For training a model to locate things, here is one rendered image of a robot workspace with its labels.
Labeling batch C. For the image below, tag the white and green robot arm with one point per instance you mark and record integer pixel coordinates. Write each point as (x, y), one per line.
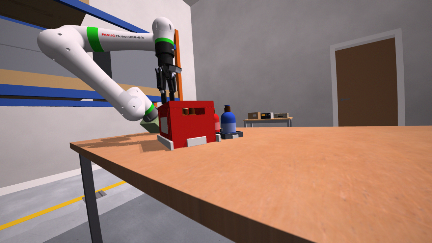
(68, 45)

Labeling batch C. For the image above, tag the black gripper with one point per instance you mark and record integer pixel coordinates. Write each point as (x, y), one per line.
(163, 74)

